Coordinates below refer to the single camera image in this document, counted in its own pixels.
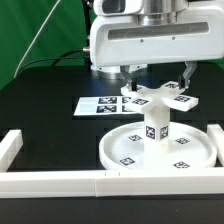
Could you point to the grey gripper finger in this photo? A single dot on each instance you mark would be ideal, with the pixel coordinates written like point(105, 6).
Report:
point(131, 82)
point(184, 79)

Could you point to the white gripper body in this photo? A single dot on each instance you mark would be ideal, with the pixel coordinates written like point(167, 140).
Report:
point(159, 33)

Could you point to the white cross-shaped table base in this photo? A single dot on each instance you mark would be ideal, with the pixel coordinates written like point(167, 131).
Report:
point(169, 95)

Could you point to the white round table top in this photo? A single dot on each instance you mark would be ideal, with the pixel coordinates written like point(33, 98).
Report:
point(186, 147)

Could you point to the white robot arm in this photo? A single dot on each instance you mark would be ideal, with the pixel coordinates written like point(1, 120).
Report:
point(130, 33)

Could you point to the white tag sheet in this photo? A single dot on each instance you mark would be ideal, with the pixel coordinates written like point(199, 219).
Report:
point(104, 105)

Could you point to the white front fence rail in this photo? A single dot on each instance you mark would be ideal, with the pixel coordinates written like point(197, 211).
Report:
point(111, 183)

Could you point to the white left fence rail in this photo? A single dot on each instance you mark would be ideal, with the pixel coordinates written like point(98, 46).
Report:
point(9, 147)

